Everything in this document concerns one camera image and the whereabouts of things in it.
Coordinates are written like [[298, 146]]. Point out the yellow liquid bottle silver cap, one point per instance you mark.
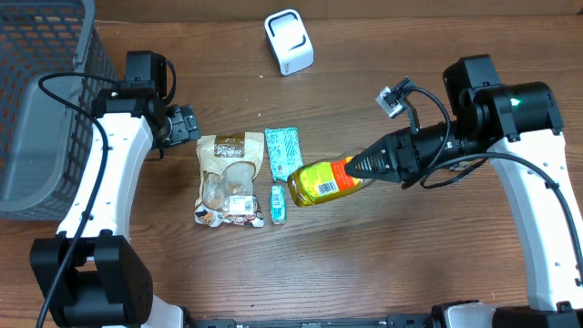
[[325, 180]]

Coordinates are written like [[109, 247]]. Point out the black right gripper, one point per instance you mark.
[[405, 159]]

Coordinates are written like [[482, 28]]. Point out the teal tissue pack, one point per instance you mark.
[[278, 205]]

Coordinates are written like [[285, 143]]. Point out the white barcode scanner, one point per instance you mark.
[[289, 42]]

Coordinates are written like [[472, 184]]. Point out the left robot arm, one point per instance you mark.
[[89, 274]]

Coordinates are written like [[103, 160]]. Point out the brown snack bag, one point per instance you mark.
[[228, 166]]

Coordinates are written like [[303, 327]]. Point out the teal wet wipes pack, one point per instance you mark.
[[284, 152]]

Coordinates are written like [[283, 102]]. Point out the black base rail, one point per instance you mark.
[[401, 320]]

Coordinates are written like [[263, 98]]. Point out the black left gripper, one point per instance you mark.
[[186, 126]]

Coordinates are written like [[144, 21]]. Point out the dark grey plastic basket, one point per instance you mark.
[[47, 46]]

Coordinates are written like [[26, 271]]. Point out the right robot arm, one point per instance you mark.
[[518, 129]]

